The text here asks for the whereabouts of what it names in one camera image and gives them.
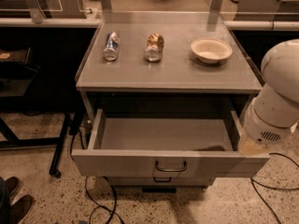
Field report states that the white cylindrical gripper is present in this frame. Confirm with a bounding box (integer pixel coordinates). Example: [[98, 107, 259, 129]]
[[238, 97, 298, 156]]

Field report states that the grey top drawer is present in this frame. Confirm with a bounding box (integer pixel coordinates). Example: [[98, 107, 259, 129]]
[[72, 111, 269, 180]]

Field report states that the grey drawer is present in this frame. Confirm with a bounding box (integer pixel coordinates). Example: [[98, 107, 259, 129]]
[[107, 176, 216, 187], [72, 111, 269, 180]]

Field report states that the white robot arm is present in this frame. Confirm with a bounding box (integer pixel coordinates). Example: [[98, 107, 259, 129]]
[[238, 39, 299, 156]]

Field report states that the grey drawer cabinet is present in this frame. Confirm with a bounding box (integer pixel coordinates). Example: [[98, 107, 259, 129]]
[[74, 10, 266, 194]]

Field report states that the grey bottom drawer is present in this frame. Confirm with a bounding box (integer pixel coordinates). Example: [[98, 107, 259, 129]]
[[107, 176, 216, 187]]

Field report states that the white paper bowl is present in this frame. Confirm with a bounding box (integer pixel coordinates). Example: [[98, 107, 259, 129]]
[[191, 38, 233, 63]]

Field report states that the orange brown soda can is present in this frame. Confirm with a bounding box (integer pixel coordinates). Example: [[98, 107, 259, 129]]
[[145, 33, 164, 62]]

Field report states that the blue silver soda can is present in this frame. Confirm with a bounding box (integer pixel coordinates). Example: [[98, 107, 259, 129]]
[[103, 32, 120, 61]]

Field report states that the dark shoe lower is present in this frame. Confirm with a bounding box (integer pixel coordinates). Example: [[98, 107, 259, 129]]
[[9, 194, 34, 224]]

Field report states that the dark shoe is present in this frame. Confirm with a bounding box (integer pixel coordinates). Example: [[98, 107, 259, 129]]
[[5, 176, 21, 197], [9, 194, 34, 224]]

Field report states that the dark shoe upper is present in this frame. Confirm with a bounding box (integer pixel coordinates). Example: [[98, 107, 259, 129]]
[[5, 176, 21, 197]]

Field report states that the black floor cable right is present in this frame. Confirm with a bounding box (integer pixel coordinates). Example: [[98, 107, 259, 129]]
[[249, 152, 299, 224]]

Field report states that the black floor cable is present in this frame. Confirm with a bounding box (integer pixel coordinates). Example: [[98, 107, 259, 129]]
[[69, 126, 126, 224], [249, 152, 299, 224]]

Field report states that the black floor cable left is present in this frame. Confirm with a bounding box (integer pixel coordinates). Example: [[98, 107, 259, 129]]
[[69, 126, 126, 224]]

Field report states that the black table frame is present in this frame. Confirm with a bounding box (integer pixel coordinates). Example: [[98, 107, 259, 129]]
[[0, 63, 87, 179]]

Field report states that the white horizontal rail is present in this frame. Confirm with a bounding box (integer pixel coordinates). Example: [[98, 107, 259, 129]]
[[0, 18, 299, 32]]

